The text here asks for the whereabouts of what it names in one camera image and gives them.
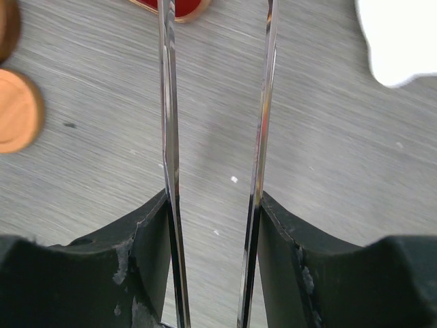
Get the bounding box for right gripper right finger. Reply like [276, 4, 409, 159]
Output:
[258, 194, 436, 327]

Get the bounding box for metal serving tongs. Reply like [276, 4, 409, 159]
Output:
[158, 1, 279, 327]

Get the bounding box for white three-tier stand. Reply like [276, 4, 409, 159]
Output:
[355, 0, 436, 88]

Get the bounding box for light wooden coaster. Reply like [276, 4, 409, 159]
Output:
[1, 69, 44, 154]

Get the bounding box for dark brown wooden saucer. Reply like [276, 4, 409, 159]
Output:
[0, 0, 21, 63]

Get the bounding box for red dessert tray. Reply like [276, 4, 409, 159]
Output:
[130, 0, 212, 23]

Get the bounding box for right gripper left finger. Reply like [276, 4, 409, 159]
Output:
[1, 191, 170, 327]

